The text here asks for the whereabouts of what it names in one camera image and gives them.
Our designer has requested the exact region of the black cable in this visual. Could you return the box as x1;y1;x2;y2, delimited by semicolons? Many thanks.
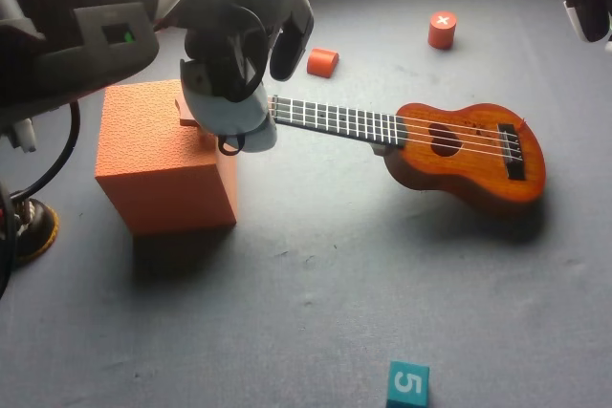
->
9;100;81;202

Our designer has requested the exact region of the large orange textured box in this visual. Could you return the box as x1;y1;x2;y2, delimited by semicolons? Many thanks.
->
94;78;239;237

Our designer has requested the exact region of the blue cube with number five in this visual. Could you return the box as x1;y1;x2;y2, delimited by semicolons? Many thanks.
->
385;359;431;408

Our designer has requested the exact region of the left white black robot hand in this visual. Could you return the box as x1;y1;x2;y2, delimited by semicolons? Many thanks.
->
176;0;317;156

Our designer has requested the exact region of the orange wooden ukulele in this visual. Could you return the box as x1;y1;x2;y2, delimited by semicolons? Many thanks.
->
174;95;547;217

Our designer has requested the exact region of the orange half-cylinder block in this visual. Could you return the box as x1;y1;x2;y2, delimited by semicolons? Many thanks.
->
306;48;339;79

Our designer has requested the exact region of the orange cylinder with white cross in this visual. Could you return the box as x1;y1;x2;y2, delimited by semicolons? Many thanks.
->
427;11;459;51

